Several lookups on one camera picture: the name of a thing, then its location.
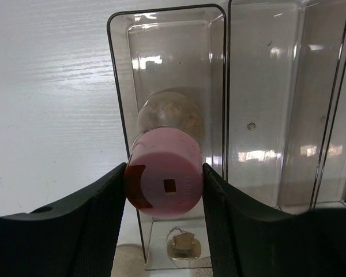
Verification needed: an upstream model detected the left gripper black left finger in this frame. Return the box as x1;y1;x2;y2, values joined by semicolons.
0;163;126;276

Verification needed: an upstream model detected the clear bin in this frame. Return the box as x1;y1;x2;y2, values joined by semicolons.
314;43;346;208
227;1;346;214
107;3;227;271

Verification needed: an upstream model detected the pink-lid spice jar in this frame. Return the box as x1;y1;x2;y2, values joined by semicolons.
123;91;205;219

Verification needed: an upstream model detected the yellow-lid spice jar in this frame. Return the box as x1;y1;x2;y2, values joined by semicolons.
111;244;148;277

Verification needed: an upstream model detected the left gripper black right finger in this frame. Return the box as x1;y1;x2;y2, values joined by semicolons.
203;164;346;276

